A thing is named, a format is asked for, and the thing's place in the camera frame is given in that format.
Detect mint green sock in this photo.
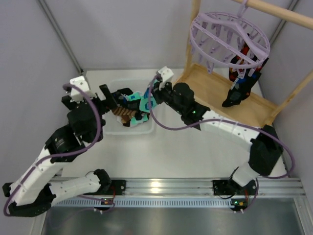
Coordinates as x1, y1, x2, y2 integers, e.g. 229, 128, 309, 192
139, 88, 157, 113

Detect argyle red orange sock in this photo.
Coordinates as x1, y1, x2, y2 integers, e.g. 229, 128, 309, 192
228, 41, 257, 81

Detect navy patterned sock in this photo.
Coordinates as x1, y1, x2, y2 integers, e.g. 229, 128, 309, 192
222, 58, 268, 107

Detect purple round clip hanger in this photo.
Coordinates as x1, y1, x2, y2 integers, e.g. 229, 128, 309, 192
189, 1, 270, 78

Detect brown striped sock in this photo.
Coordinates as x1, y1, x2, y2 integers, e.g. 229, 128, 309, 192
112, 106, 137, 117

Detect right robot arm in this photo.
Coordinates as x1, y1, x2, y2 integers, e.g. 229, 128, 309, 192
145, 81, 283, 193

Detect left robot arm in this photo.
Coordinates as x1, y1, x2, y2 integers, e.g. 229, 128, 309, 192
2, 84, 117, 217

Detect wooden hanger stand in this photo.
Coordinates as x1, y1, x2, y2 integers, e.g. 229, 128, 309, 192
178, 0, 313, 127

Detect white plastic basket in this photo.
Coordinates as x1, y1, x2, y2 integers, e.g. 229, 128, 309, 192
103, 78, 155, 135

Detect mint sock in basket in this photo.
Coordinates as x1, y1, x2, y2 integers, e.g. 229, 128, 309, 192
127, 92, 150, 127

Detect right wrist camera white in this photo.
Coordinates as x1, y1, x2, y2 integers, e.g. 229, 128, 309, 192
157, 66, 174, 86

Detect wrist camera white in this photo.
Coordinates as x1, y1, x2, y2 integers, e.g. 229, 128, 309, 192
63, 75, 96, 103
157, 66, 174, 86

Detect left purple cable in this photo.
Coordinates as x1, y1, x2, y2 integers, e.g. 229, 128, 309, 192
3, 83, 115, 217

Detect purple cable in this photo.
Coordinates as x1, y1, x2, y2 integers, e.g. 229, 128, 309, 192
3, 83, 115, 217
148, 75, 295, 211

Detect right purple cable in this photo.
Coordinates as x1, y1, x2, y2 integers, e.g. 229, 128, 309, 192
148, 75, 295, 211

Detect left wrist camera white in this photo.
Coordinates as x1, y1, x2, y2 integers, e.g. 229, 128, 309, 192
63, 75, 96, 103

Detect aluminium rail base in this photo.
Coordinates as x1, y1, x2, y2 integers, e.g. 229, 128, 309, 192
56, 178, 306, 211

